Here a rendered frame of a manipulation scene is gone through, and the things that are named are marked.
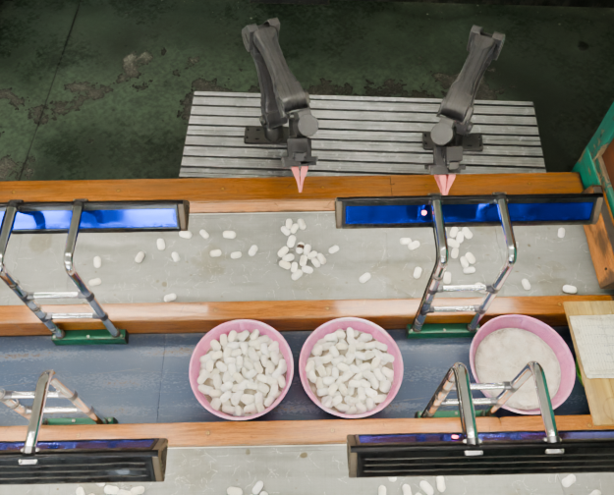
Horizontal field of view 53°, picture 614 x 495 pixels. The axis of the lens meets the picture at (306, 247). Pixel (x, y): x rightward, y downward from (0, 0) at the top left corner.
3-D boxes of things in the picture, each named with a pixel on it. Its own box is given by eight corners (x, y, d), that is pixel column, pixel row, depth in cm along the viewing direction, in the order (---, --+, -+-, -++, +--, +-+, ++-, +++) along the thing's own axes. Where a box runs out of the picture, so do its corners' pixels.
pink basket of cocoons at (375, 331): (284, 351, 169) (283, 338, 161) (372, 317, 174) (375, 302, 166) (322, 443, 156) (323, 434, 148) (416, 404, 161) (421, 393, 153)
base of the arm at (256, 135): (303, 130, 199) (304, 113, 202) (241, 128, 199) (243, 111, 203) (303, 145, 206) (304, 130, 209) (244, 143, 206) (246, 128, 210)
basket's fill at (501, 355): (465, 334, 170) (469, 326, 165) (545, 333, 171) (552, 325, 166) (477, 415, 159) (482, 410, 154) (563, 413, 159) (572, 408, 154)
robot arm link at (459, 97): (468, 117, 163) (510, 22, 168) (436, 106, 165) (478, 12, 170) (463, 136, 175) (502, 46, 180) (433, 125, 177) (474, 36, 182)
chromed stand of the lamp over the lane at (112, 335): (68, 284, 179) (2, 195, 140) (136, 283, 179) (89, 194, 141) (55, 345, 170) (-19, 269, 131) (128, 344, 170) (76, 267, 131)
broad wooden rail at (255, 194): (14, 213, 203) (-12, 180, 187) (558, 204, 205) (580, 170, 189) (5, 244, 197) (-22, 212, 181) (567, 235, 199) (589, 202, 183)
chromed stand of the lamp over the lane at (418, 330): (399, 278, 180) (424, 190, 141) (467, 277, 180) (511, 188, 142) (406, 339, 171) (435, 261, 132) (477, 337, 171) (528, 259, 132)
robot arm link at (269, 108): (289, 126, 197) (271, 27, 176) (269, 133, 196) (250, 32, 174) (282, 118, 201) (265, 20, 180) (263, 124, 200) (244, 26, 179)
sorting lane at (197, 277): (-15, 221, 185) (-19, 217, 183) (584, 211, 187) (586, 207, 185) (-41, 312, 170) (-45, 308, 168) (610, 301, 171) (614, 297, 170)
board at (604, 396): (562, 302, 166) (564, 301, 165) (617, 302, 166) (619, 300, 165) (593, 426, 150) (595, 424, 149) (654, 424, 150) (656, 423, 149)
